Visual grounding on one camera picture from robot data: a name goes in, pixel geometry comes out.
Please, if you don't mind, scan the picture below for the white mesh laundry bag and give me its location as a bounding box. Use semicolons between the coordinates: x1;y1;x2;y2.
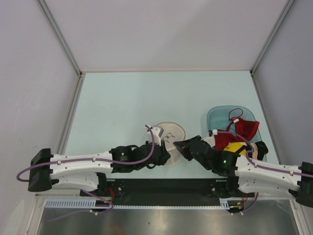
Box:
156;122;186;166

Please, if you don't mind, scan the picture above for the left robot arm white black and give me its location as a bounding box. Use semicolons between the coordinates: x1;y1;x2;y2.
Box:
28;141;171;196

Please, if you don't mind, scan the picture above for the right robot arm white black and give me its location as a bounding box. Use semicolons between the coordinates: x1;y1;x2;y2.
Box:
173;136;313;208

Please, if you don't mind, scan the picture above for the red bra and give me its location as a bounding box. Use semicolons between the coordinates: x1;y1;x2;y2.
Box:
209;106;260;150

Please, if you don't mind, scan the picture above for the yellow black bra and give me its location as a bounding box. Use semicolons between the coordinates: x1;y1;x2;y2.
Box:
224;141;268;161

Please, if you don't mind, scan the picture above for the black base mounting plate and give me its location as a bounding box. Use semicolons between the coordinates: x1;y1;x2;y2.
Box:
80;178;255;207

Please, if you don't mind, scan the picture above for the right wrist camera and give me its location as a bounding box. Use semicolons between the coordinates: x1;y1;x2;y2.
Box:
202;129;218;147

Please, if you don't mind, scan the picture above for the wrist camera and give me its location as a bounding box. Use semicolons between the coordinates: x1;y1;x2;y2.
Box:
145;125;164;146
202;129;218;147

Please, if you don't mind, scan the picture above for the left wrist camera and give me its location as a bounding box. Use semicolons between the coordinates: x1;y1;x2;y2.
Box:
145;125;164;146

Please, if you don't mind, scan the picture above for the white slotted cable duct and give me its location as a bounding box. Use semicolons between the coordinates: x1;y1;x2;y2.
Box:
45;198;239;210

